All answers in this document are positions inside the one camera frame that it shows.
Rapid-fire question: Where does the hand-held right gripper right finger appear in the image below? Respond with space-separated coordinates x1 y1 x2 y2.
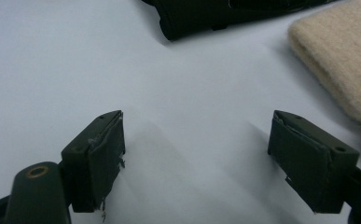
267 109 361 215

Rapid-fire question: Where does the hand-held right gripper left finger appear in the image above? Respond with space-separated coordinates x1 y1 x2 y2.
61 109 126 214

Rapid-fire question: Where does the black glove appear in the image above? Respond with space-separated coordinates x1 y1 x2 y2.
142 0 338 42

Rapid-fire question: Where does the beige fleece glove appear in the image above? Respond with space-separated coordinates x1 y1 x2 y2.
287 0 361 124

